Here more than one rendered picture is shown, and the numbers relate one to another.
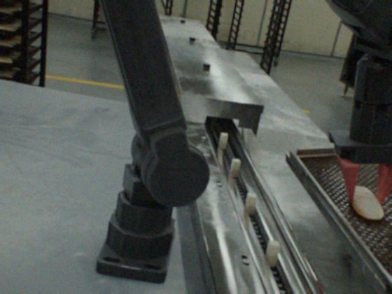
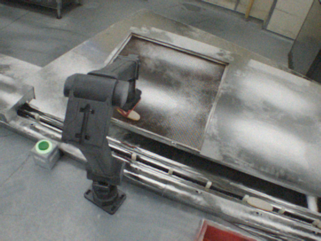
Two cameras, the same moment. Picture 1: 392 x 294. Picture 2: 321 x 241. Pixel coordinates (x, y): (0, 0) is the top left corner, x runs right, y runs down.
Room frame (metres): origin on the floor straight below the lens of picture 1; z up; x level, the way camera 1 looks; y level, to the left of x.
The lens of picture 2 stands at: (0.35, 0.40, 1.67)
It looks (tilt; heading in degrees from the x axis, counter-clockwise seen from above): 46 degrees down; 291
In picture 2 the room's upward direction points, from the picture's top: 12 degrees clockwise
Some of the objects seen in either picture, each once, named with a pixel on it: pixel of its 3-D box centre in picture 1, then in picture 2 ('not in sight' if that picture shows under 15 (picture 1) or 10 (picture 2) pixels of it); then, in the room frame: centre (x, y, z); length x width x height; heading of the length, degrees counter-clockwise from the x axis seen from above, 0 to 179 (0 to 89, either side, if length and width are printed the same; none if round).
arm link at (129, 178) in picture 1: (164, 169); (104, 172); (0.64, 0.03, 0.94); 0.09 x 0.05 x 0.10; 112
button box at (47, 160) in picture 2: not in sight; (47, 155); (0.88, 0.05, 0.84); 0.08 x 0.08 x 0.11; 9
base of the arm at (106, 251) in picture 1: (142, 225); (105, 190); (0.62, 0.05, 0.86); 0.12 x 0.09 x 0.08; 0
